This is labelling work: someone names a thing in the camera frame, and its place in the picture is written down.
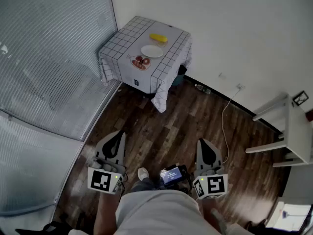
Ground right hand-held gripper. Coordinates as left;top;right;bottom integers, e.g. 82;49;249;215
193;138;228;200

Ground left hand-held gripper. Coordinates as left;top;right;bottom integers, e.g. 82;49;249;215
87;130;128;195

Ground white oval plate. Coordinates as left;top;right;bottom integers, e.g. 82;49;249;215
140;45;164;58

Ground yellow corn cob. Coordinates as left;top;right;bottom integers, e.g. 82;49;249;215
149;33;168;43

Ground person's right forearm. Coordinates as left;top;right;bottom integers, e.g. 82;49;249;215
198;197;227;235

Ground person's left forearm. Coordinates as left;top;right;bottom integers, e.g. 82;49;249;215
94;192;123;235

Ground person's white shoe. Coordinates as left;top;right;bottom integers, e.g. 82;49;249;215
137;167;150;181

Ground black device with screen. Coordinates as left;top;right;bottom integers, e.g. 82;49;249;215
159;164;188;187

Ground person's blue jeans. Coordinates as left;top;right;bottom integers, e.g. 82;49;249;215
131;177;158;193

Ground clear plastic bottle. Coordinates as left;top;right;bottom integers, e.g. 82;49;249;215
194;83;212;94

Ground person's white shirt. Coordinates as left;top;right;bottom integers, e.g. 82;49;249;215
114;189;255;235

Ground teal bin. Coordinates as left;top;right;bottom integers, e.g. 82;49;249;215
172;74;184;87

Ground white shelf unit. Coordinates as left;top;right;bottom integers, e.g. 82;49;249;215
245;93;313;167

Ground glass partition with blinds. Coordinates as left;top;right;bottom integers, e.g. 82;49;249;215
0;0;122;217

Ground white grid-pattern tablecloth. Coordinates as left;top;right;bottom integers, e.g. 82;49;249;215
98;15;193;113

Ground white cable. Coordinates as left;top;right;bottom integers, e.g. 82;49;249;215
221;86;243;164

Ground black picture frame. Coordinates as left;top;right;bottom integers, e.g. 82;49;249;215
292;90;309;107

